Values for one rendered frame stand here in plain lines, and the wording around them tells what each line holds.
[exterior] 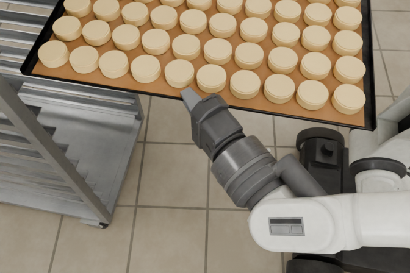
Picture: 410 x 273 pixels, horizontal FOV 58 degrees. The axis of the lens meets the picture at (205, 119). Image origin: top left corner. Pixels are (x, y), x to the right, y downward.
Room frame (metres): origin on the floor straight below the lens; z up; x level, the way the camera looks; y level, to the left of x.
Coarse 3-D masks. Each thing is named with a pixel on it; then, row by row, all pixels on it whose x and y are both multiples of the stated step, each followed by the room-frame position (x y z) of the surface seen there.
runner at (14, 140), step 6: (0, 132) 0.45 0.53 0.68; (0, 138) 0.42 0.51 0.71; (6, 138) 0.44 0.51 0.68; (12, 138) 0.44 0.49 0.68; (18, 138) 0.44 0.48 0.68; (24, 138) 0.44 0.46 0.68; (12, 144) 0.42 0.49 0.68; (18, 144) 0.41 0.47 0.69; (24, 144) 0.41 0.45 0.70; (30, 144) 0.41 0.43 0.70; (60, 144) 0.42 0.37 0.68; (66, 144) 0.42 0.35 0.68; (66, 150) 0.40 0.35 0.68
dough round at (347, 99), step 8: (336, 88) 0.35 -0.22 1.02; (344, 88) 0.35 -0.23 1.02; (352, 88) 0.35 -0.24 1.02; (336, 96) 0.33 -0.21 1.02; (344, 96) 0.33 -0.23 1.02; (352, 96) 0.33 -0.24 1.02; (360, 96) 0.33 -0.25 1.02; (336, 104) 0.32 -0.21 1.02; (344, 104) 0.32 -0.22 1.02; (352, 104) 0.32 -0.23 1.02; (360, 104) 0.32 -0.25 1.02; (344, 112) 0.31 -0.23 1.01; (352, 112) 0.31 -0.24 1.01
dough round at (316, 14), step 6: (312, 6) 0.54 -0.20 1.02; (318, 6) 0.54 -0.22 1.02; (324, 6) 0.54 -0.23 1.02; (306, 12) 0.53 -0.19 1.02; (312, 12) 0.52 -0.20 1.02; (318, 12) 0.52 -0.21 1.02; (324, 12) 0.52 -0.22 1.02; (330, 12) 0.52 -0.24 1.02; (306, 18) 0.52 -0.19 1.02; (312, 18) 0.51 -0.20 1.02; (318, 18) 0.51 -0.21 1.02; (324, 18) 0.51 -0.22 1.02; (330, 18) 0.51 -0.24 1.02; (312, 24) 0.50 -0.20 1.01; (318, 24) 0.50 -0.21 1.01; (324, 24) 0.50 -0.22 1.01
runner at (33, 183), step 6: (0, 174) 0.48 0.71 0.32; (0, 180) 0.46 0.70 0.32; (6, 180) 0.45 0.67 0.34; (12, 180) 0.45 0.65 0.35; (18, 180) 0.46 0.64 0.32; (24, 180) 0.46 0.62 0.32; (30, 180) 0.46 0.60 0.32; (36, 180) 0.46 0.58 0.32; (30, 186) 0.44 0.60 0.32; (36, 186) 0.43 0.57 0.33; (42, 186) 0.43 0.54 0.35; (48, 186) 0.44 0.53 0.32; (54, 186) 0.44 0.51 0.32; (60, 186) 0.44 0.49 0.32; (66, 186) 0.44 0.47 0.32; (60, 192) 0.42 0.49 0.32; (66, 192) 0.41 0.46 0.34; (72, 192) 0.41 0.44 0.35; (96, 192) 0.42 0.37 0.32
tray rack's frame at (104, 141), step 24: (48, 120) 0.80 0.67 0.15; (72, 120) 0.80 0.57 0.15; (96, 120) 0.80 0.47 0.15; (120, 120) 0.80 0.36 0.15; (0, 144) 0.68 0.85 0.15; (72, 144) 0.68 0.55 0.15; (96, 144) 0.68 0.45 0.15; (120, 144) 0.68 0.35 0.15; (96, 168) 0.58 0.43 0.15; (120, 168) 0.58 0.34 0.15; (0, 192) 0.48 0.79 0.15; (120, 192) 0.49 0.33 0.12; (72, 216) 0.39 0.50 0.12; (96, 216) 0.38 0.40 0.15
